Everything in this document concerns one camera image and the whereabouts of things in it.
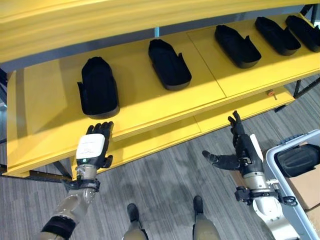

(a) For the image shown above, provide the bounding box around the silver left robot leg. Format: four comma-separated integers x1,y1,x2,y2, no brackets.
121,202,150,240

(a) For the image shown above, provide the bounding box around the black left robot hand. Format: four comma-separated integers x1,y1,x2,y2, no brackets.
75,121,115,169

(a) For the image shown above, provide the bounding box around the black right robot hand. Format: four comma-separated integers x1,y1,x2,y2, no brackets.
201,110,265,176

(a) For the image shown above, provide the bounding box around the silver right robot leg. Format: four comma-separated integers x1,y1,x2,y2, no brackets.
191,195,222,240

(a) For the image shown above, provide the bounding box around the silver robot leg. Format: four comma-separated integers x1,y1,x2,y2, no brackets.
121,202,150,240
191,195,222,240

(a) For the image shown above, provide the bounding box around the grey plastic box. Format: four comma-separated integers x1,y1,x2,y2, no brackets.
265,128,320,240

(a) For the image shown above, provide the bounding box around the yellow metal shelf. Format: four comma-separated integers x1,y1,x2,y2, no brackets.
0,0,320,181

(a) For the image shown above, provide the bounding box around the brown cardboard box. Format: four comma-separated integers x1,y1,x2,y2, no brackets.
285,167,320,210

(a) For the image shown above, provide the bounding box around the black sole-shaped part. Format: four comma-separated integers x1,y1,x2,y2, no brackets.
214,24,262,69
148,38,193,91
254,16,302,56
285,15,320,53
274,143,320,179
76,56,120,120

